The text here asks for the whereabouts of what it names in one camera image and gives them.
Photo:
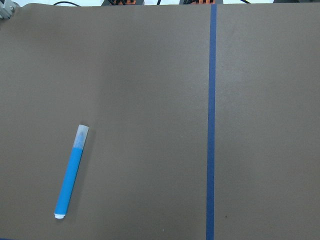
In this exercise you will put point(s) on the blue highlighter pen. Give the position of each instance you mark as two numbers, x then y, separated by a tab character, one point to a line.
70	175

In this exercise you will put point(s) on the brown paper table mat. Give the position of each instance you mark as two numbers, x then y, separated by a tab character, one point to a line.
204	121

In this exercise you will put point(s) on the orange black usb hub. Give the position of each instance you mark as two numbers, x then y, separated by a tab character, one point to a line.
122	2

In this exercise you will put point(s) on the aluminium frame post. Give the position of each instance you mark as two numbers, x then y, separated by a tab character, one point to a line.
7	8

